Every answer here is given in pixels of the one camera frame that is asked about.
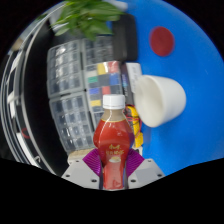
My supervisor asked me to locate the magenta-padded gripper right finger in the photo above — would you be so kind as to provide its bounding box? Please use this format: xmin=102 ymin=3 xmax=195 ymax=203
xmin=124 ymin=148 xmax=166 ymax=190

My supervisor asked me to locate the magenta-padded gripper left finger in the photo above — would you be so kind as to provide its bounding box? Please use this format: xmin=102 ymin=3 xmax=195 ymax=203
xmin=61 ymin=148 xmax=103 ymax=190

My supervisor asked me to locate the red drink bottle white cap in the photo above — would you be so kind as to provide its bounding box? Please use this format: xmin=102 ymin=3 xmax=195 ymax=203
xmin=92 ymin=94 xmax=135 ymax=191

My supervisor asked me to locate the yellow multimeter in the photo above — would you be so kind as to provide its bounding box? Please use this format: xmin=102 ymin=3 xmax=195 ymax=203
xmin=125 ymin=105 xmax=145 ymax=149

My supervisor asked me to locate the white cup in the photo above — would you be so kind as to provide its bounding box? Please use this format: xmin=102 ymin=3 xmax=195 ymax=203
xmin=133 ymin=74 xmax=187 ymax=129

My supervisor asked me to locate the dark grey shelf unit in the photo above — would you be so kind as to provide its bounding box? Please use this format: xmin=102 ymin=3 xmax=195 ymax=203
xmin=0 ymin=19 xmax=68 ymax=174

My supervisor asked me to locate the colour checker card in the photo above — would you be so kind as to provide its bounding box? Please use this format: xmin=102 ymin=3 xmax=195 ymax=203
xmin=83 ymin=60 xmax=124 ymax=109

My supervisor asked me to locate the black box with white label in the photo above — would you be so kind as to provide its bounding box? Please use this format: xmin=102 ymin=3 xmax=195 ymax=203
xmin=121 ymin=61 xmax=144 ymax=106

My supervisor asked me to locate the flat round red coaster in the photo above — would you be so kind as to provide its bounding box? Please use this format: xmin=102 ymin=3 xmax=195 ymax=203
xmin=148 ymin=26 xmax=176 ymax=57

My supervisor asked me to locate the black case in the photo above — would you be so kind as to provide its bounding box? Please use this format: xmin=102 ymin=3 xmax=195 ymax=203
xmin=111 ymin=13 xmax=139 ymax=63

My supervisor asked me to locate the large potted green plant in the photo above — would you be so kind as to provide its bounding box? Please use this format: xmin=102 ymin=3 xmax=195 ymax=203
xmin=49 ymin=0 xmax=126 ymax=41

